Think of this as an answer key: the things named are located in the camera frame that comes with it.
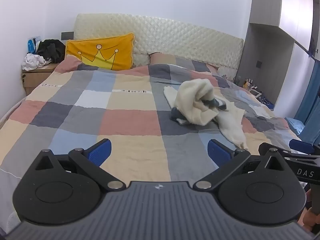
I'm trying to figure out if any light blue cloth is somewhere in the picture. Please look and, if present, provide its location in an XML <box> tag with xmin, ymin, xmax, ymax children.
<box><xmin>285</xmin><ymin>117</ymin><xmax>304</xmax><ymax>137</ymax></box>

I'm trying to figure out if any cream striped sweater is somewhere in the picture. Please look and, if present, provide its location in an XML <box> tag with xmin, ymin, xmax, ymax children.
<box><xmin>164</xmin><ymin>78</ymin><xmax>249</xmax><ymax>150</ymax></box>

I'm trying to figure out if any patchwork quilt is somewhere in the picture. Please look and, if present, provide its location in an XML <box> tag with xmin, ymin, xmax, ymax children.
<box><xmin>0</xmin><ymin>55</ymin><xmax>310</xmax><ymax>220</ymax></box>

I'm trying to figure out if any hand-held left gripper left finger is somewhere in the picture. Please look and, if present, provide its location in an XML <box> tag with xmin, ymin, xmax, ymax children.
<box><xmin>34</xmin><ymin>139</ymin><xmax>125</xmax><ymax>191</ymax></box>

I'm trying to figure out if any black crumpled cloth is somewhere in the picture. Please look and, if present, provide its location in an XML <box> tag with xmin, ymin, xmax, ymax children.
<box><xmin>36</xmin><ymin>39</ymin><xmax>67</xmax><ymax>64</ymax></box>

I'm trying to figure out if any cream quilted headboard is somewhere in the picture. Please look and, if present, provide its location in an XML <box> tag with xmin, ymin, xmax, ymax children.
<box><xmin>73</xmin><ymin>13</ymin><xmax>244</xmax><ymax>80</ymax></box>

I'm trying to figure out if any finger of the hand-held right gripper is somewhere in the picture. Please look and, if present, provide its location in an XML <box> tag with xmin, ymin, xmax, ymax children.
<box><xmin>258</xmin><ymin>142</ymin><xmax>300</xmax><ymax>158</ymax></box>
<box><xmin>289</xmin><ymin>139</ymin><xmax>320</xmax><ymax>155</ymax></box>

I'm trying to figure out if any person's right hand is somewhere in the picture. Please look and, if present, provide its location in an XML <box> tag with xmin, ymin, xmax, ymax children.
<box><xmin>302</xmin><ymin>188</ymin><xmax>320</xmax><ymax>233</ymax></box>

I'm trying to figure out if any yellow crown pillow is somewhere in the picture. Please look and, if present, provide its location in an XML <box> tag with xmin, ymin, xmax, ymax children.
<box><xmin>65</xmin><ymin>33</ymin><xmax>135</xmax><ymax>71</ymax></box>

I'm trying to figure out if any brown nightstand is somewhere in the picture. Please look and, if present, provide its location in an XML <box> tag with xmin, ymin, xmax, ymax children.
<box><xmin>21</xmin><ymin>62</ymin><xmax>62</xmax><ymax>95</ymax></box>

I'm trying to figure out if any grey wardrobe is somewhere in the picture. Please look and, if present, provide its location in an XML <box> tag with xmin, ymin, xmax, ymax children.
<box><xmin>236</xmin><ymin>0</ymin><xmax>320</xmax><ymax>110</ymax></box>

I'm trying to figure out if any blue curtain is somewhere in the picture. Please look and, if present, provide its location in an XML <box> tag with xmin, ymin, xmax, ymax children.
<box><xmin>294</xmin><ymin>60</ymin><xmax>320</xmax><ymax>148</ymax></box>

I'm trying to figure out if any patchwork pillow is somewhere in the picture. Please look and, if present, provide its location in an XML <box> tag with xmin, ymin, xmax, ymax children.
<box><xmin>149</xmin><ymin>52</ymin><xmax>222</xmax><ymax>77</ymax></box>

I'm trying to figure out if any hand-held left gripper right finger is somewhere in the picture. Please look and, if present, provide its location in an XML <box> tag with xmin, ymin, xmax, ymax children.
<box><xmin>194</xmin><ymin>139</ymin><xmax>288</xmax><ymax>191</ymax></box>

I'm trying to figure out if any white crumpled cloth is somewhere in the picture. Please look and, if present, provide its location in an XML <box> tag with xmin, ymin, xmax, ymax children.
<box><xmin>21</xmin><ymin>53</ymin><xmax>49</xmax><ymax>71</ymax></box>

